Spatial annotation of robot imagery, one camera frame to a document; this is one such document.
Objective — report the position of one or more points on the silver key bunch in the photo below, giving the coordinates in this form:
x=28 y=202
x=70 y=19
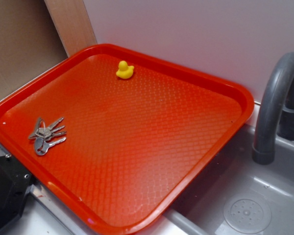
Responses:
x=47 y=136

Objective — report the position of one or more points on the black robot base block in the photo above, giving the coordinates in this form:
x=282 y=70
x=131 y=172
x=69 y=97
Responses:
x=15 y=184

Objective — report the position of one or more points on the red plastic tray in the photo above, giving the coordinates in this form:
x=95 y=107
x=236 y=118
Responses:
x=86 y=86

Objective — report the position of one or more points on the yellow rubber duck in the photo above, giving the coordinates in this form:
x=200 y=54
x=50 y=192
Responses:
x=124 y=70

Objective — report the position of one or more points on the grey plastic sink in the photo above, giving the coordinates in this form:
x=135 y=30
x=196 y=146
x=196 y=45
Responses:
x=235 y=191

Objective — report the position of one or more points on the wooden board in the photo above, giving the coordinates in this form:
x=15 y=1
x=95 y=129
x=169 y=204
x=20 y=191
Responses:
x=72 y=24

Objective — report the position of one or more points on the grey curved faucet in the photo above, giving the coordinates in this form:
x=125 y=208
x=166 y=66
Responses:
x=276 y=114

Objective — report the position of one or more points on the round sink drain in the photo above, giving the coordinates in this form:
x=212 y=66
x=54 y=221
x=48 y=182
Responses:
x=247 y=215

